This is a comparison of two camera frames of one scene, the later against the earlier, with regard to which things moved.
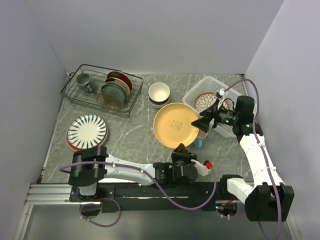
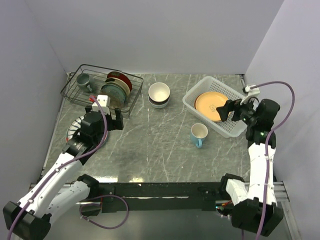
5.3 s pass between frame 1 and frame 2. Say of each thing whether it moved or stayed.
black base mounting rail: stayed
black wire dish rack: stayed
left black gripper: moved
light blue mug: stayed
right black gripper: moved
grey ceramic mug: stayed
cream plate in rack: stayed
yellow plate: moved
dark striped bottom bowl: stayed
